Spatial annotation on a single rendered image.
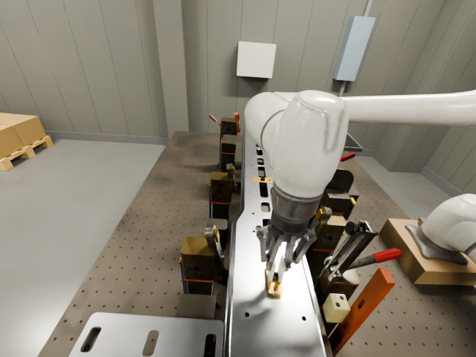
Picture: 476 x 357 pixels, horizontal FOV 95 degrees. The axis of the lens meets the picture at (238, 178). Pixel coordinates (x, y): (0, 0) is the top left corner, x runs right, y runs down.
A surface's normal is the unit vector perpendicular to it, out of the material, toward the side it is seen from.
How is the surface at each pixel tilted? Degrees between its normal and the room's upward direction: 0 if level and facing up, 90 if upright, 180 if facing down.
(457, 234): 88
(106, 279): 0
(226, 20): 90
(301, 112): 71
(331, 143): 80
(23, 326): 0
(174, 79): 90
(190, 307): 0
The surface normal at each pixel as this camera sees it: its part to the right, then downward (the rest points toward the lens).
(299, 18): 0.01, 0.56
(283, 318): 0.07, -0.83
